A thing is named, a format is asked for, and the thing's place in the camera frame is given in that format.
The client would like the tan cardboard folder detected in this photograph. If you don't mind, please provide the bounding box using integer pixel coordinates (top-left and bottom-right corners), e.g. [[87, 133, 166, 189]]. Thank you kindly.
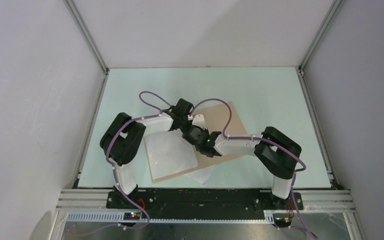
[[150, 101, 247, 184]]

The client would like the white paper sheet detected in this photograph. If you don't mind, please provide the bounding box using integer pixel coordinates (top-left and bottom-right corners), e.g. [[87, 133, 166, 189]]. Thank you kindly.
[[142, 116, 209, 183], [185, 165, 215, 185]]

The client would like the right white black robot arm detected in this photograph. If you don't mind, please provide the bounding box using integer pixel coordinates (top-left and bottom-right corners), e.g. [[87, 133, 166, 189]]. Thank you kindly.
[[181, 125, 306, 209]]

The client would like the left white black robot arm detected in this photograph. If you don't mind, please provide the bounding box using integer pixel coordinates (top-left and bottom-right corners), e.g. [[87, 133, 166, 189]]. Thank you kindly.
[[99, 98, 193, 208]]

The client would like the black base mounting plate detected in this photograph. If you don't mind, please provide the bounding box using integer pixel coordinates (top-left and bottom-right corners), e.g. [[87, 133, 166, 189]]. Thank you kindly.
[[106, 188, 304, 220]]

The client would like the left small circuit board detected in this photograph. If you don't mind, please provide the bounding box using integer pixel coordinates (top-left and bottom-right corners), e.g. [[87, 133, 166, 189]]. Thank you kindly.
[[123, 211, 142, 221]]

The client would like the small circuit board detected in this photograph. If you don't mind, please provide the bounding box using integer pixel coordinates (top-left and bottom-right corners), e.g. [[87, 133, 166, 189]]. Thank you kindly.
[[123, 211, 142, 221], [273, 217, 292, 229]]

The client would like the right small circuit board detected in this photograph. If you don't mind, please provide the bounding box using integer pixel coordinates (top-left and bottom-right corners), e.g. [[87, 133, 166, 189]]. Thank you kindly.
[[273, 217, 292, 229]]

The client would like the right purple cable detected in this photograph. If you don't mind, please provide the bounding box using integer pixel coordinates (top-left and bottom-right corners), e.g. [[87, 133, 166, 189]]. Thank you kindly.
[[188, 97, 317, 239]]

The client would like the white slotted cable duct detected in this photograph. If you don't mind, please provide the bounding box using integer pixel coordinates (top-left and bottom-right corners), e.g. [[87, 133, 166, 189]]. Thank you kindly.
[[65, 211, 275, 224]]

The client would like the left aluminium frame post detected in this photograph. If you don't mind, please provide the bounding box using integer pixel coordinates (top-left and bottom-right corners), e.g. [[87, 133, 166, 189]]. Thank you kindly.
[[63, 0, 109, 75]]

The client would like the aluminium frame post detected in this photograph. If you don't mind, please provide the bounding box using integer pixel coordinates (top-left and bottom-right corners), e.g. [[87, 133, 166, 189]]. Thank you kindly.
[[298, 0, 346, 72], [63, 0, 109, 75]]

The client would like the right aluminium frame post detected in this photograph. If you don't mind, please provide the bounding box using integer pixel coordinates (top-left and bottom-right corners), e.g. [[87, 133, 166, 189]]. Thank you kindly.
[[298, 0, 346, 72]]

